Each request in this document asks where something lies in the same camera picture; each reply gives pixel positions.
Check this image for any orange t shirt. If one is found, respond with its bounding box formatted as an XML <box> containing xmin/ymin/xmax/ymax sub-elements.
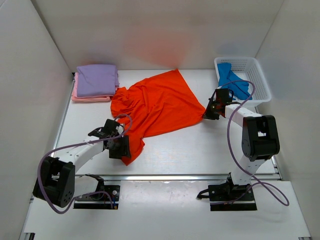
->
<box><xmin>110</xmin><ymin>69</ymin><xmax>205</xmax><ymax>166</ymax></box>

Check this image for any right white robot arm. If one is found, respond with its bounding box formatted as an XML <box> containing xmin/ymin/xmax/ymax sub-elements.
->
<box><xmin>203</xmin><ymin>88</ymin><xmax>280</xmax><ymax>193</ymax></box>

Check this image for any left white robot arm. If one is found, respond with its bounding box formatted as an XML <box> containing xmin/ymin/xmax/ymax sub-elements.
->
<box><xmin>32</xmin><ymin>119</ymin><xmax>131</xmax><ymax>214</ymax></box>

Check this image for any blue t shirt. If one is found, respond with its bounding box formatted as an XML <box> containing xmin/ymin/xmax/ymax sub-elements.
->
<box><xmin>217</xmin><ymin>63</ymin><xmax>251</xmax><ymax>100</ymax></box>

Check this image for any folded pink t shirt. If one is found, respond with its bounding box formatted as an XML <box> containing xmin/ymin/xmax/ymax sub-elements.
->
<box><xmin>71</xmin><ymin>71</ymin><xmax>120</xmax><ymax>103</ymax></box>

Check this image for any white plastic mesh basket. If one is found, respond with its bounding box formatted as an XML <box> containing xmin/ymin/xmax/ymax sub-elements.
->
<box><xmin>214</xmin><ymin>56</ymin><xmax>272</xmax><ymax>107</ymax></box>

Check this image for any folded purple t shirt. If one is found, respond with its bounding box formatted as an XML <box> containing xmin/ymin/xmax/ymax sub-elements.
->
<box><xmin>76</xmin><ymin>64</ymin><xmax>120</xmax><ymax>98</ymax></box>

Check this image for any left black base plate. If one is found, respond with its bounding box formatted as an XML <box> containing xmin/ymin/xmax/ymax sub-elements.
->
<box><xmin>73</xmin><ymin>174</ymin><xmax>121</xmax><ymax>210</ymax></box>

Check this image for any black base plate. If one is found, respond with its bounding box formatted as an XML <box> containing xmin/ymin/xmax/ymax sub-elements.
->
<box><xmin>196</xmin><ymin>182</ymin><xmax>257</xmax><ymax>212</ymax></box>
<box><xmin>73</xmin><ymin>174</ymin><xmax>121</xmax><ymax>210</ymax></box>

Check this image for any aluminium table edge rail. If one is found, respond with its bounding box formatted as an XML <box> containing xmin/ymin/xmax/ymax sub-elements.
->
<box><xmin>72</xmin><ymin>172</ymin><xmax>282</xmax><ymax>182</ymax></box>

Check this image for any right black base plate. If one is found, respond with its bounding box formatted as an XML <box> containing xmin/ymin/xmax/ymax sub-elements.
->
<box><xmin>196</xmin><ymin>182</ymin><xmax>257</xmax><ymax>212</ymax></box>

